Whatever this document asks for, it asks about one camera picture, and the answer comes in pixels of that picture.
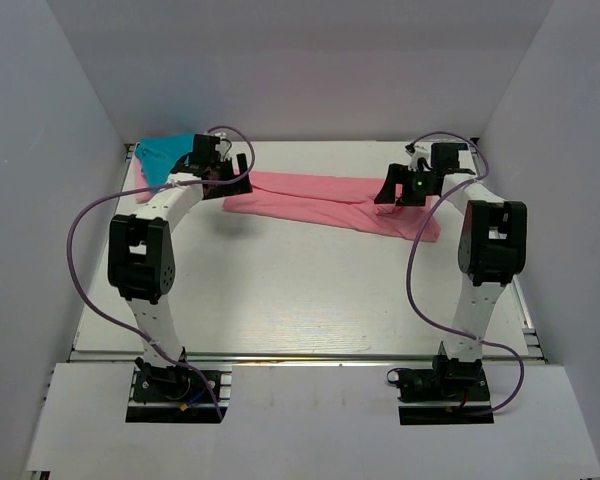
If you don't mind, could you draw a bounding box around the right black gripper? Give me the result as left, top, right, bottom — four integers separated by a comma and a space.
375, 163, 436, 206

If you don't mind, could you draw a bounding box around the pink t shirt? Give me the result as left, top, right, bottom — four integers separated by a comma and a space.
132, 157, 154, 204
223, 172, 433, 240

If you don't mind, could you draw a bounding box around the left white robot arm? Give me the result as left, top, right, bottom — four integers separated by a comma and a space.
107, 127, 252, 399

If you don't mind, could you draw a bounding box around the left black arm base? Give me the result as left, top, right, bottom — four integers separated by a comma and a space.
125, 357, 230, 425

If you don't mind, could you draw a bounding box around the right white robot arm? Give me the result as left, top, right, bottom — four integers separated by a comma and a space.
374, 141, 527, 364

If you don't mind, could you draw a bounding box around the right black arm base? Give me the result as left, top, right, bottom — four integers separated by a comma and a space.
386, 354, 494, 426

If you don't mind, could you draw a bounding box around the folded teal t shirt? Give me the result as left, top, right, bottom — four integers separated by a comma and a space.
132, 134, 194, 187

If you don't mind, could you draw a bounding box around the folded pink t shirt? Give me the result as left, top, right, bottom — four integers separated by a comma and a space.
132, 157, 154, 204

